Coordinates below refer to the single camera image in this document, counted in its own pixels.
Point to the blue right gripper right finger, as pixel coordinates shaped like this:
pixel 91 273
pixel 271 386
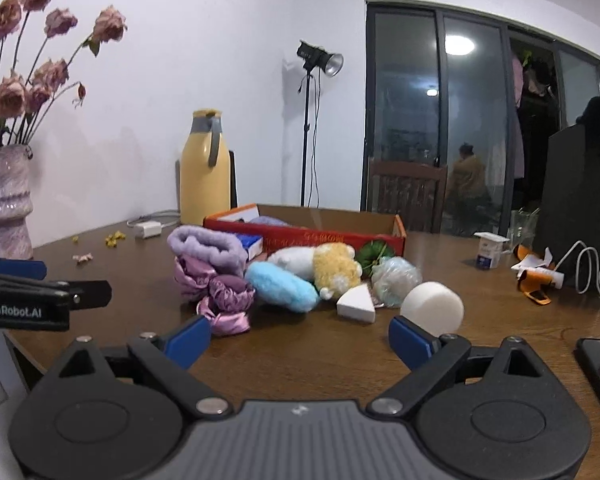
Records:
pixel 411 343

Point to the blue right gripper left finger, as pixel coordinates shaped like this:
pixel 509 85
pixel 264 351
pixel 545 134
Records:
pixel 185 345

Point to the purple satin scrunchie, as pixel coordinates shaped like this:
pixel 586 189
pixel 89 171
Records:
pixel 193 276
pixel 226 305

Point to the fluffy lavender headband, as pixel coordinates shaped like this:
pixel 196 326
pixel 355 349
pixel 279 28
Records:
pixel 221 250

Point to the blue plush toy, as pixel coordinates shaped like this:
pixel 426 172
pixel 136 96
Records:
pixel 280 287

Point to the yellow white plush toy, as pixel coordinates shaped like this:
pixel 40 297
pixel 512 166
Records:
pixel 330 267

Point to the blue tissue pack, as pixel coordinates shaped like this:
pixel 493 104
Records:
pixel 253 244

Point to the lavender knitted cloth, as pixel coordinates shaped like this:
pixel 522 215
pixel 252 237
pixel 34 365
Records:
pixel 269 221

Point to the white cylinder sponge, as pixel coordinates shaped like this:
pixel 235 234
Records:
pixel 434 308

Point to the white wedge sponge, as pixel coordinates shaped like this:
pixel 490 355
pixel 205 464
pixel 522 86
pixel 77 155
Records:
pixel 357 305

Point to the clear bubble wrap ball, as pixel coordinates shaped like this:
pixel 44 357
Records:
pixel 393 279

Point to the pink fallen petal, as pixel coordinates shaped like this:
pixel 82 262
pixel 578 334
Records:
pixel 80 259

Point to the pink ceramic vase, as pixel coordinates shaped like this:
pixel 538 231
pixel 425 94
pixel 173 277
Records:
pixel 15 203

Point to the green pumpkin toy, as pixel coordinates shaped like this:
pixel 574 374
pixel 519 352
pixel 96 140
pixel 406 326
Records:
pixel 371 254

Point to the yellow petal crumbs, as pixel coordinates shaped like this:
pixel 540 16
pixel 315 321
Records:
pixel 111 240

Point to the small white blue carton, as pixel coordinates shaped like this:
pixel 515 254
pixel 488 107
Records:
pixel 490 249

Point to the orange white object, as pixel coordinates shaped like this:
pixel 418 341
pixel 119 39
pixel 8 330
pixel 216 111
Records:
pixel 535 274

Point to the dark wooden chair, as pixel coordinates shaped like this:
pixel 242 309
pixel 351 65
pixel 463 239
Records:
pixel 413 191

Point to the red cardboard box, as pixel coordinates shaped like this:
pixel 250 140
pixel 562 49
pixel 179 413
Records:
pixel 312 226

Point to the glass vase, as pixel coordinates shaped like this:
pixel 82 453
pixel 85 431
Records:
pixel 522 227

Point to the yellow thermos jug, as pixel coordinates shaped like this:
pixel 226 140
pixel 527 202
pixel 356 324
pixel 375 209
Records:
pixel 204 169

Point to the black monitor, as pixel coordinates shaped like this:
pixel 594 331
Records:
pixel 570 205

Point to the studio light on stand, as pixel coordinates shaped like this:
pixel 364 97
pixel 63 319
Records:
pixel 316 63

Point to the white charger with cable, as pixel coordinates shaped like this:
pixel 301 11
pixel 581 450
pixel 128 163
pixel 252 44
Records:
pixel 152 225

